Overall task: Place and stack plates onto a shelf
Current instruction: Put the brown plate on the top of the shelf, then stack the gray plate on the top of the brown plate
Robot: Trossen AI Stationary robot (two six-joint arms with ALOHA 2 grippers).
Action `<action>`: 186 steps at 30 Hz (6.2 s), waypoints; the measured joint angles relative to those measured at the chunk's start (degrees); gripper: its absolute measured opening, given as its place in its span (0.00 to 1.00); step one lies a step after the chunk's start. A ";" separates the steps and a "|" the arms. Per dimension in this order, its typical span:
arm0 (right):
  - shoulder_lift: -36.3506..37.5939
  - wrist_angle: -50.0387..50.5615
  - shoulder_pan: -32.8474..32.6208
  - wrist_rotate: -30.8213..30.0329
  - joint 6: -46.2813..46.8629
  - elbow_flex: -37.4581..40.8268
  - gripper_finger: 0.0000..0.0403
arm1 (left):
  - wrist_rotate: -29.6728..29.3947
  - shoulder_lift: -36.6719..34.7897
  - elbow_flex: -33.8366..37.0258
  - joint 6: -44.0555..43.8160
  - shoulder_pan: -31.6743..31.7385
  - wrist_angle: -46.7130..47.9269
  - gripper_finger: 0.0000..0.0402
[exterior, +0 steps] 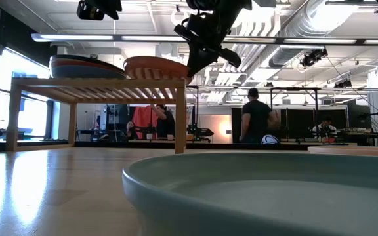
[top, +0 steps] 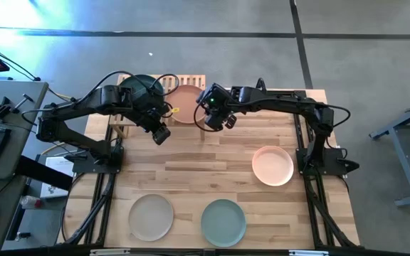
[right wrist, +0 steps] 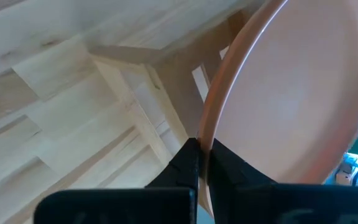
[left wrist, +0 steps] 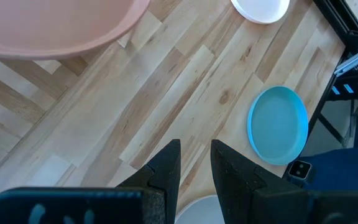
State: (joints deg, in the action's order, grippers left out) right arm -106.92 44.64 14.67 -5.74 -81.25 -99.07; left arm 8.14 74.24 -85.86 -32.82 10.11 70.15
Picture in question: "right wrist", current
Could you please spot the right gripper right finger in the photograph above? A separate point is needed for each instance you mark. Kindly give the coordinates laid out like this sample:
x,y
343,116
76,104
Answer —
x,y
291,205

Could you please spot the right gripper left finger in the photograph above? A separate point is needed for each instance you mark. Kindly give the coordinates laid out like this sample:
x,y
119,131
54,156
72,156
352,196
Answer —
x,y
120,205

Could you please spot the terracotta plate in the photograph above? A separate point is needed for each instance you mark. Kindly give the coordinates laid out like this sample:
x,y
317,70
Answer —
x,y
291,93

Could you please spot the wooden slatted shelf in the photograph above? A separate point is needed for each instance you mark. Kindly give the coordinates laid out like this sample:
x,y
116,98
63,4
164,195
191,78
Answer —
x,y
179,77

